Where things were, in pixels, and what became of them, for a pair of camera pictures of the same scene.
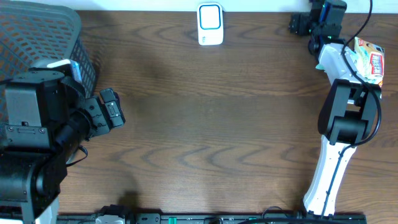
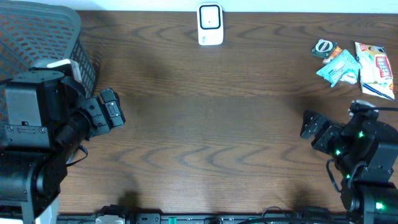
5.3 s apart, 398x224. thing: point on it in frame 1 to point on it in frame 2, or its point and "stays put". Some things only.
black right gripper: x=300 y=28 to x=332 y=129
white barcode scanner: x=210 y=23 stays put
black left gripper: x=101 y=112 stays put
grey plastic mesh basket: x=32 y=32 stays put
